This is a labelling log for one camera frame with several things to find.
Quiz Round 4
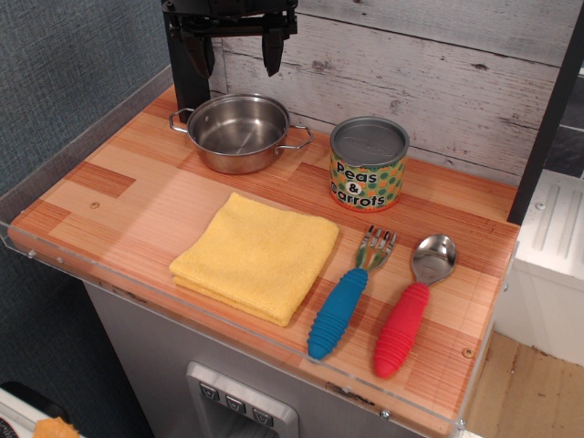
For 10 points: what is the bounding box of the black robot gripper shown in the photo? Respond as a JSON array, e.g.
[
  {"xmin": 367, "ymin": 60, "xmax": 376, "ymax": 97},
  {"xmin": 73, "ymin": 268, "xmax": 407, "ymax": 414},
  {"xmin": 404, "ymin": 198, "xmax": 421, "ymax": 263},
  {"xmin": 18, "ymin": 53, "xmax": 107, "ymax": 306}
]
[{"xmin": 162, "ymin": 0, "xmax": 298, "ymax": 78}]

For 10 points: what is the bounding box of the stainless steel pot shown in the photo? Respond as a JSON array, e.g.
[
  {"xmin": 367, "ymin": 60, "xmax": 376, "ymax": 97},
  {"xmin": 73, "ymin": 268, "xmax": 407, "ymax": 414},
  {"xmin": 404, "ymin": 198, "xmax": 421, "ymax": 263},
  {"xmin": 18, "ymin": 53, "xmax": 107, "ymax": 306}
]
[{"xmin": 169, "ymin": 94, "xmax": 314, "ymax": 175}]

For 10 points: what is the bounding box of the yellow folded cloth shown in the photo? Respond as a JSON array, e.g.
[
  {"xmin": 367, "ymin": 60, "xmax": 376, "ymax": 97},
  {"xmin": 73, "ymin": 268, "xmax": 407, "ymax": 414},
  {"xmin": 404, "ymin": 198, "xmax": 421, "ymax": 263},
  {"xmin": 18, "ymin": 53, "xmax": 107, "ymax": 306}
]
[{"xmin": 170, "ymin": 193, "xmax": 339, "ymax": 327}]

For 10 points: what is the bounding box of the peas and carrots can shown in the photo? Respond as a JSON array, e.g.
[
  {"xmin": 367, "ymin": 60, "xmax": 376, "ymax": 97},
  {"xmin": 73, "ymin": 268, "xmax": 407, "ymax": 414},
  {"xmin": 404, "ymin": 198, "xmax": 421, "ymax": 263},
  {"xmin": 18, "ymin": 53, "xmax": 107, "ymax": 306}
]
[{"xmin": 329, "ymin": 116, "xmax": 410, "ymax": 213}]

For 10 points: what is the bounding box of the clear acrylic table guard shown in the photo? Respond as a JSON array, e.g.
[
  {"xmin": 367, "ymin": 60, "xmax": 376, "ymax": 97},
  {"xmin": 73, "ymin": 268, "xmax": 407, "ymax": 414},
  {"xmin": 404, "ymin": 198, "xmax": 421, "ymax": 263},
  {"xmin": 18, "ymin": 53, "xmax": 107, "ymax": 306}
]
[{"xmin": 2, "ymin": 70, "xmax": 518, "ymax": 437}]

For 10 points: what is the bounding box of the grey toy fridge cabinet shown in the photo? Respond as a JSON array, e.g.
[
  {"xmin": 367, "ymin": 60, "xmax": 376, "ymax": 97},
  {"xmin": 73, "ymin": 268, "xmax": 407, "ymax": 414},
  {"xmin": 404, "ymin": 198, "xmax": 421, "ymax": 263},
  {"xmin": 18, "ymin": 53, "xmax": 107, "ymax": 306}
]
[{"xmin": 86, "ymin": 284, "xmax": 414, "ymax": 437}]

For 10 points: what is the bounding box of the silver dispenser button panel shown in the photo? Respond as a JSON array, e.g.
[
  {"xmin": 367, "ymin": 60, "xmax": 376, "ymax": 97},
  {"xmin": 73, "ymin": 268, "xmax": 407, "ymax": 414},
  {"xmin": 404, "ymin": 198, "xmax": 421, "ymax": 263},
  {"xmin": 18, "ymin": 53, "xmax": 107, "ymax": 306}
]
[{"xmin": 186, "ymin": 361, "xmax": 299, "ymax": 437}]

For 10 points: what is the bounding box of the white toy sink unit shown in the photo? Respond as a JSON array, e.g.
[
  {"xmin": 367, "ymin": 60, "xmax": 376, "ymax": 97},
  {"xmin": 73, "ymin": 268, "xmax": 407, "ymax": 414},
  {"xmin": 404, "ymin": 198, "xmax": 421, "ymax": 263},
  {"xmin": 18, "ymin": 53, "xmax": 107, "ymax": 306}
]
[{"xmin": 495, "ymin": 171, "xmax": 583, "ymax": 365}]

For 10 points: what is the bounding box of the orange yellow object corner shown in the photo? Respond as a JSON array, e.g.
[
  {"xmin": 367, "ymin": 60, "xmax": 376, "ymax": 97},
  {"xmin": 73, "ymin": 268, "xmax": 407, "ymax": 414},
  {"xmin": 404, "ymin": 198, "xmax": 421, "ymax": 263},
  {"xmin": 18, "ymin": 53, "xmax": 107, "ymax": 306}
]
[{"xmin": 33, "ymin": 417, "xmax": 80, "ymax": 438}]

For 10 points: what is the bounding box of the black vertical post left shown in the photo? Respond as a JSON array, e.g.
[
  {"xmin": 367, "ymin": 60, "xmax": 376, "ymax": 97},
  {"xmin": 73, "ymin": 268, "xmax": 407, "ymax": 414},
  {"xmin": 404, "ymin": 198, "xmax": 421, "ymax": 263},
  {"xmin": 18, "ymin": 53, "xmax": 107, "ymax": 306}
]
[{"xmin": 164, "ymin": 16, "xmax": 211, "ymax": 110}]

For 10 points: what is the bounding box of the black vertical post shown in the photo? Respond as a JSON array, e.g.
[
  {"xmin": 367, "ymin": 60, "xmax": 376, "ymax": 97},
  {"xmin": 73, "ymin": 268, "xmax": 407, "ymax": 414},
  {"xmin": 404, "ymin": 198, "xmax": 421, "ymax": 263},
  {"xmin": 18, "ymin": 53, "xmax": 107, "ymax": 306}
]
[
  {"xmin": 507, "ymin": 2, "xmax": 583, "ymax": 225},
  {"xmin": 164, "ymin": 16, "xmax": 211, "ymax": 110}
]

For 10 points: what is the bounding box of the blue handled fork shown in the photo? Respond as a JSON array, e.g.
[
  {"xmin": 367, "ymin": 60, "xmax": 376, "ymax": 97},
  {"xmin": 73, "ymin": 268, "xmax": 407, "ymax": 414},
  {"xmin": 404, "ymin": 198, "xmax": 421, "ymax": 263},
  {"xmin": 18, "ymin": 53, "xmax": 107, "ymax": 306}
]
[{"xmin": 308, "ymin": 225, "xmax": 397, "ymax": 360}]

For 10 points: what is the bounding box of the red handled spoon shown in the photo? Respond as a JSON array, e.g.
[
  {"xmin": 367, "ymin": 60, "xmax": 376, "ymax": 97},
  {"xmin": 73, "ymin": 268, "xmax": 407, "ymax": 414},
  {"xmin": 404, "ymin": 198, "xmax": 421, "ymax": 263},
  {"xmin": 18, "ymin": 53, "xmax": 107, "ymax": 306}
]
[{"xmin": 373, "ymin": 235, "xmax": 456, "ymax": 378}]

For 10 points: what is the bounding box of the black vertical post right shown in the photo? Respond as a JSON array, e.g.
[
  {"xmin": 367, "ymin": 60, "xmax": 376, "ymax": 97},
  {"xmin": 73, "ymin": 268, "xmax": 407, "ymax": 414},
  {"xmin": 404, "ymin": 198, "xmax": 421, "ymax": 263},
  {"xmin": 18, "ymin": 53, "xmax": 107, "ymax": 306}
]
[{"xmin": 507, "ymin": 2, "xmax": 583, "ymax": 225}]

